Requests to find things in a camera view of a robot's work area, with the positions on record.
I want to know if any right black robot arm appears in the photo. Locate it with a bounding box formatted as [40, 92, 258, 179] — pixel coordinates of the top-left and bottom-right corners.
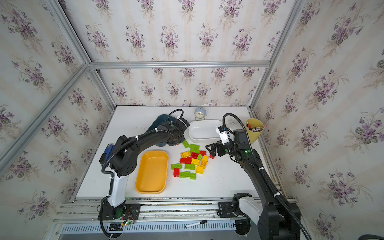
[206, 123, 312, 240]

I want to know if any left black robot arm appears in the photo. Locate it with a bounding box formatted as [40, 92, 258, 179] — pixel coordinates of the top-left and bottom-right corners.
[100, 109, 190, 211]

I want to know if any dark teal plastic bin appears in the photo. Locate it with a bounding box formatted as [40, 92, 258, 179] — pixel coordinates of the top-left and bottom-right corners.
[146, 115, 173, 148]

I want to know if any green lego brick top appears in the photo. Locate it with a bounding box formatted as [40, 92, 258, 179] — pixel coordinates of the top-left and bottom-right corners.
[182, 140, 190, 149]

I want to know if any white plastic bin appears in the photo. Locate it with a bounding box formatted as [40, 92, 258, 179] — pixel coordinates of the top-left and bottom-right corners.
[188, 120, 223, 142]

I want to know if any yellow lego brick pile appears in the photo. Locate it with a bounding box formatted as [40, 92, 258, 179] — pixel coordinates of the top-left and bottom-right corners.
[196, 166, 204, 174]

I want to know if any light blue desk clock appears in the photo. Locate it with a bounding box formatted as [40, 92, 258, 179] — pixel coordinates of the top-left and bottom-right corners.
[195, 107, 207, 121]

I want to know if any small green lego brick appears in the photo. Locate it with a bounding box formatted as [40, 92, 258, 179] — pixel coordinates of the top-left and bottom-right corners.
[190, 173, 197, 180]

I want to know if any yellow pen cup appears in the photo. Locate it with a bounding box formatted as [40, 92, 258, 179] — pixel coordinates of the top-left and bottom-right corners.
[245, 119, 266, 143]

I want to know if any yellow plastic tray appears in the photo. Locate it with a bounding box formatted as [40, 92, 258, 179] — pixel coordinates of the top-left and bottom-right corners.
[135, 151, 169, 194]

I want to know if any black marker pen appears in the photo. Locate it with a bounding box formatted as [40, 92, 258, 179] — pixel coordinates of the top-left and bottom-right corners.
[185, 220, 208, 228]

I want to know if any blue stapler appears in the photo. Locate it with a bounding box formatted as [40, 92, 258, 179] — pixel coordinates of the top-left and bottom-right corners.
[100, 144, 115, 165]

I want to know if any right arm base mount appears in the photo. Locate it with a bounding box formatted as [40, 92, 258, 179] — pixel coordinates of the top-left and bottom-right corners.
[217, 202, 239, 218]

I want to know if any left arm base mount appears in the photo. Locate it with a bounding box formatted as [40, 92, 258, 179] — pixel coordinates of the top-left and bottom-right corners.
[98, 202, 142, 221]

